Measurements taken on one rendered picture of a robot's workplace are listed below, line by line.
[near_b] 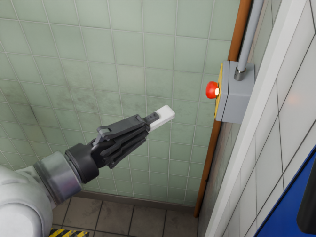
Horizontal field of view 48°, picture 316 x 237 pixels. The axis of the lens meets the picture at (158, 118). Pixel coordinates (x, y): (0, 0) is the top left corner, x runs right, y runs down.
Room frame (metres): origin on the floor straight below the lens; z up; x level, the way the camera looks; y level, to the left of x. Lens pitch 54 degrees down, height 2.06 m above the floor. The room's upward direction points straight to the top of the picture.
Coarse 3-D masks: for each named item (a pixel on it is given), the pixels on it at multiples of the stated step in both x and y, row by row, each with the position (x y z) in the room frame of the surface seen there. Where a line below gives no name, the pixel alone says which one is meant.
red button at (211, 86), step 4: (208, 84) 0.53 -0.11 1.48; (212, 84) 0.52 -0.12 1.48; (216, 84) 0.52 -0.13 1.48; (208, 88) 0.51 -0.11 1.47; (212, 88) 0.51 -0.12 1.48; (216, 88) 0.51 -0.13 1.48; (208, 92) 0.51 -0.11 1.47; (212, 92) 0.51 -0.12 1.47; (208, 96) 0.50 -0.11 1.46; (212, 96) 0.50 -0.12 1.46
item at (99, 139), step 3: (102, 129) 0.37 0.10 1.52; (105, 129) 0.37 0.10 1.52; (108, 129) 0.38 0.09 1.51; (99, 132) 0.37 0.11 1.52; (102, 132) 0.36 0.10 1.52; (99, 135) 0.36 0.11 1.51; (96, 138) 0.36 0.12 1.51; (99, 138) 0.36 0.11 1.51; (102, 138) 0.36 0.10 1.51; (96, 141) 0.36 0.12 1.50; (99, 141) 0.36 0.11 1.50; (102, 141) 0.36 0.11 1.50; (93, 144) 0.36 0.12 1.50
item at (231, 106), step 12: (228, 72) 0.53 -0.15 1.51; (252, 72) 0.53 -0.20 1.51; (228, 84) 0.49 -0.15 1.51; (240, 84) 0.49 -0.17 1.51; (252, 84) 0.49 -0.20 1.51; (216, 96) 0.52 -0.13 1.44; (228, 96) 0.47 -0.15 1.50; (240, 96) 0.46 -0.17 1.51; (216, 108) 0.48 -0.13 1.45; (228, 108) 0.47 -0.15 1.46; (240, 108) 0.46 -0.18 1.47; (216, 120) 0.47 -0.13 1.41; (228, 120) 0.47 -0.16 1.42; (240, 120) 0.46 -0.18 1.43
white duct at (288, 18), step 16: (288, 0) 0.40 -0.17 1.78; (304, 0) 0.38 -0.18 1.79; (288, 16) 0.38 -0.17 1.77; (272, 32) 0.43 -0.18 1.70; (288, 32) 0.38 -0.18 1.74; (272, 48) 0.40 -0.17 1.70; (272, 64) 0.38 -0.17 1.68; (256, 80) 0.43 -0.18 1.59; (272, 80) 0.38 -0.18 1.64; (256, 96) 0.39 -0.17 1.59; (256, 112) 0.38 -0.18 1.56; (240, 128) 0.43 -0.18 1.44; (240, 144) 0.39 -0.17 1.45; (240, 160) 0.38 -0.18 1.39; (224, 176) 0.43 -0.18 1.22; (224, 192) 0.38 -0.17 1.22; (224, 208) 0.38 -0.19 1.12; (208, 224) 0.43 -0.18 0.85
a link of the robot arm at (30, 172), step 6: (24, 168) 0.31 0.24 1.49; (30, 168) 0.30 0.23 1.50; (24, 174) 0.28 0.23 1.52; (30, 174) 0.29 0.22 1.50; (36, 174) 0.29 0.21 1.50; (30, 180) 0.27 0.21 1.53; (36, 180) 0.28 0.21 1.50; (42, 186) 0.27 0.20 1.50; (48, 192) 0.26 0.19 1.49; (48, 198) 0.25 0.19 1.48; (54, 204) 0.25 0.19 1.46
